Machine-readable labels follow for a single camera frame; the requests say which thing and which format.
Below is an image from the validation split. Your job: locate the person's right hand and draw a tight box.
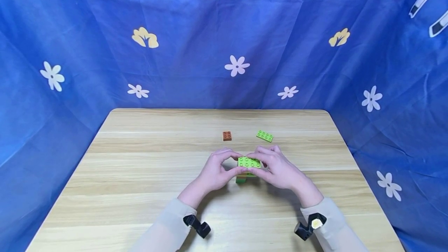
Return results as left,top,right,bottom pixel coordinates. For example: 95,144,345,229
247,145,310,191

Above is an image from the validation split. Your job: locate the person's left hand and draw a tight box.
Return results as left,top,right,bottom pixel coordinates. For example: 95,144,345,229
193,148,250,195

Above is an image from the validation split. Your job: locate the green building block stack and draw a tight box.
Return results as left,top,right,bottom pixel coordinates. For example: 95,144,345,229
235,156,262,184

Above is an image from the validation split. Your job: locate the person's left forearm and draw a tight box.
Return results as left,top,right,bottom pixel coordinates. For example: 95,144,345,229
131,184,208,252

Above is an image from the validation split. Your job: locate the person's right forearm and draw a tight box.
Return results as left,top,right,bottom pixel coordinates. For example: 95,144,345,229
297,180,370,252

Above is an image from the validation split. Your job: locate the light green flat building block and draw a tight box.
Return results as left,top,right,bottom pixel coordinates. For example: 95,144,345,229
256,130,274,143

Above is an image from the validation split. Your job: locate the black wrist band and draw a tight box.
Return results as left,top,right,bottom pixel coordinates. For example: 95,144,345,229
183,214,212,239
294,213,327,241

